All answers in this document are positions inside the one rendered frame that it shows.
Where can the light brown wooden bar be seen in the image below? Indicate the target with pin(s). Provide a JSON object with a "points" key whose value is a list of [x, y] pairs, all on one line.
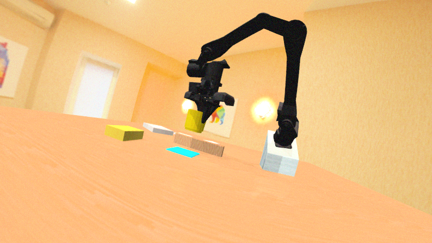
{"points": [[197, 144]]}

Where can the yellow block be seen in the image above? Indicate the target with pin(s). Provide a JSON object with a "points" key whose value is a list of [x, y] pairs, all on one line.
{"points": [[123, 133]]}

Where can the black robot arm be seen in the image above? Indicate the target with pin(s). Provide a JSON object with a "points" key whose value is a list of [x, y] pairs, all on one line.
{"points": [[294, 34]]}

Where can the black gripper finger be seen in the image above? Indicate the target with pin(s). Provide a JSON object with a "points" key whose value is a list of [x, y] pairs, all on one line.
{"points": [[199, 104], [209, 108]]}

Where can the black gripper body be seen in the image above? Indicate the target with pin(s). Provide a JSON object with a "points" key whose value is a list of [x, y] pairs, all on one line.
{"points": [[216, 96]]}

